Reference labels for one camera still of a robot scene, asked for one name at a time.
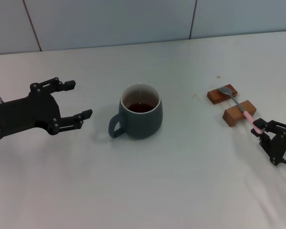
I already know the flat dark wooden block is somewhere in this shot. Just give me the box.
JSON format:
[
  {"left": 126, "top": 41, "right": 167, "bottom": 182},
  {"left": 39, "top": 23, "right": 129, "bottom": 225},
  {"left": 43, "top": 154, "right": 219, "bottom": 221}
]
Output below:
[{"left": 206, "top": 83, "right": 239, "bottom": 105}]

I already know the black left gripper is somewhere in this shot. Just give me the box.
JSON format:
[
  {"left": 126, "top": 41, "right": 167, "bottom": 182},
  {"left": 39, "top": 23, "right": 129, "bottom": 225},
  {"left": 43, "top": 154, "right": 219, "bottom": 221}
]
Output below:
[{"left": 0, "top": 76, "right": 93, "bottom": 138}]

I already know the dark brown tea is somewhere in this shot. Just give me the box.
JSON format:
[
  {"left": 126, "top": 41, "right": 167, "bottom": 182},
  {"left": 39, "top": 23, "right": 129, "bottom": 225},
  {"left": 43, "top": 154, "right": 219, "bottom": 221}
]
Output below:
[{"left": 126, "top": 102, "right": 154, "bottom": 113}]

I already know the notched light wooden block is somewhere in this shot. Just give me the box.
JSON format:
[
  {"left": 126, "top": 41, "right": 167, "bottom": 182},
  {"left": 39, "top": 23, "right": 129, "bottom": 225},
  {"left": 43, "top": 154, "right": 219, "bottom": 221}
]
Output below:
[{"left": 222, "top": 99, "right": 257, "bottom": 127}]

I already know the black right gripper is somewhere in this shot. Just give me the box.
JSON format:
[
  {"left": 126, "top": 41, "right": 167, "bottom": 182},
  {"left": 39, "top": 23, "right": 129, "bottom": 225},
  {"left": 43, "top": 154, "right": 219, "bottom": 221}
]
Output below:
[{"left": 250, "top": 118, "right": 286, "bottom": 167}]

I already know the pink handled metal spoon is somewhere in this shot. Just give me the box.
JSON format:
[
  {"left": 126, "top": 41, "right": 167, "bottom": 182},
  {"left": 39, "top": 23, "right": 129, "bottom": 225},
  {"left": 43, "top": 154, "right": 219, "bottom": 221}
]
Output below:
[{"left": 218, "top": 87, "right": 264, "bottom": 134}]

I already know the dark grey ceramic cup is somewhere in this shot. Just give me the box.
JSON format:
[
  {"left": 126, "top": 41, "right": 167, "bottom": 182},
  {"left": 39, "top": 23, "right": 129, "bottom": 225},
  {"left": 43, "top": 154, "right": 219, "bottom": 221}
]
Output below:
[{"left": 108, "top": 83, "right": 163, "bottom": 140}]

